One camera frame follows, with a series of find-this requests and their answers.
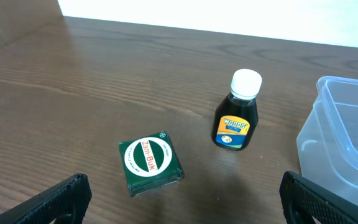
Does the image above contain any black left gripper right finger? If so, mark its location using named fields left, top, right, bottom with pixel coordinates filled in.
left=279, top=171, right=358, bottom=224

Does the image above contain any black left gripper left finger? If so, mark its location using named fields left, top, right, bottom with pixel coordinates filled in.
left=0, top=173, right=92, bottom=224

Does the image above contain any clear plastic container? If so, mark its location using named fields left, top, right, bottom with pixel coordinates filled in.
left=296, top=76, right=358, bottom=206

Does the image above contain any green Zam-Buk ointment box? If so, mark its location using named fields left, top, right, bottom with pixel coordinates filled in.
left=119, top=131, right=185, bottom=197

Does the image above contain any dark Woods syrup bottle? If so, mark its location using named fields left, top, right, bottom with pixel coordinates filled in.
left=211, top=69, right=262, bottom=151

